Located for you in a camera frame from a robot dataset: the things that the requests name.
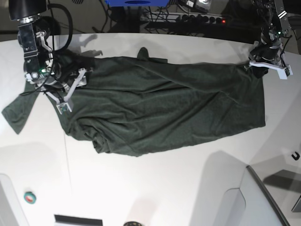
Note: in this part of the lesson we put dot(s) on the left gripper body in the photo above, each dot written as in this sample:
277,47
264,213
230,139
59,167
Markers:
265,56

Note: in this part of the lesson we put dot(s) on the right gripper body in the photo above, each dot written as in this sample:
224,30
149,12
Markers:
62,95

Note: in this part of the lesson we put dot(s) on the dark green t-shirt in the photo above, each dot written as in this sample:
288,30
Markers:
139,105

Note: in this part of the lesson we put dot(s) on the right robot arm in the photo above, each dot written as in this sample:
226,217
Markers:
41,64

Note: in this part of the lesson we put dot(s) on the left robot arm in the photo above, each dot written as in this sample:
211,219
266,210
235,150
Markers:
275,24

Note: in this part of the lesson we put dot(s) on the white power strip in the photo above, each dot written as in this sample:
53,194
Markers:
165,17

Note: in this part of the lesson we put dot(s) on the blue plastic bin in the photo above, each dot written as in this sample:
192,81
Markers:
136,3

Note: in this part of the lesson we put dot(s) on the green red tape roll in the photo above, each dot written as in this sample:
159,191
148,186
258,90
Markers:
29,197

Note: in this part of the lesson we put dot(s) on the black U-shaped clip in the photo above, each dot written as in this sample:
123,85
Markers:
296,156

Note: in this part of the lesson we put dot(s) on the white tray with black slot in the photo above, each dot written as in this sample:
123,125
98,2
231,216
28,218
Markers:
61,220

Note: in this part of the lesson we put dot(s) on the black round dotted object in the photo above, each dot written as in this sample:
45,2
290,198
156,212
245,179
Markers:
132,223

